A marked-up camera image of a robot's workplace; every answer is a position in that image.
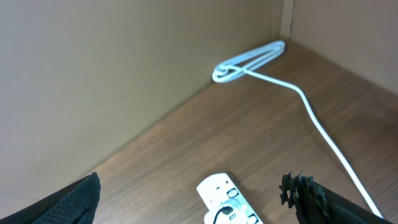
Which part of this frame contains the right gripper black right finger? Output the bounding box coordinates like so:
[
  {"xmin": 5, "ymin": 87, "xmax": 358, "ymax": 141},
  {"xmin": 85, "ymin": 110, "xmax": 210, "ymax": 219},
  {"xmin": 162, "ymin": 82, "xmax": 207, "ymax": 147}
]
[{"xmin": 279, "ymin": 173, "xmax": 392, "ymax": 224}]

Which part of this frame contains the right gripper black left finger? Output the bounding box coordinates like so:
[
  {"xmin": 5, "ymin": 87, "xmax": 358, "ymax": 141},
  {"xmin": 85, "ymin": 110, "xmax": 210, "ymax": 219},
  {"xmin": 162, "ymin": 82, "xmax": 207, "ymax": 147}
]
[{"xmin": 1, "ymin": 172, "xmax": 101, "ymax": 224}]

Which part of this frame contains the black USB charging cable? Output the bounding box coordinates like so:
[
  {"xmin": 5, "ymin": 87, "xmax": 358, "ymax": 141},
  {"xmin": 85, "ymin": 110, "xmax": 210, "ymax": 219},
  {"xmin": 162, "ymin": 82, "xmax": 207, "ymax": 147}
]
[{"xmin": 212, "ymin": 205, "xmax": 233, "ymax": 224}]

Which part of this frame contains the white charger adapter plug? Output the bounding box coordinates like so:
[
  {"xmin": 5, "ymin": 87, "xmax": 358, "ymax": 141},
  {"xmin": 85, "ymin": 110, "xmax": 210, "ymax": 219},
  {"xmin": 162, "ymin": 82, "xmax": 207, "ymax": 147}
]
[{"xmin": 203, "ymin": 199, "xmax": 248, "ymax": 224}]

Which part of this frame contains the white power strip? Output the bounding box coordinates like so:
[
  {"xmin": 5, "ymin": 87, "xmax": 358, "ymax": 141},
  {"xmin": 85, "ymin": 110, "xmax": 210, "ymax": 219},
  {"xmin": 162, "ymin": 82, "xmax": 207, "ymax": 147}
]
[{"xmin": 197, "ymin": 173, "xmax": 263, "ymax": 224}]

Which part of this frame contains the white power strip cord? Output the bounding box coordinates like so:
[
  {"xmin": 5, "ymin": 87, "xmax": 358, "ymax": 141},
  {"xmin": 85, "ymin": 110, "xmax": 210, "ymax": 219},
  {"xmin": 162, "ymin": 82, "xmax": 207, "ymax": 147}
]
[{"xmin": 211, "ymin": 40, "xmax": 385, "ymax": 219}]

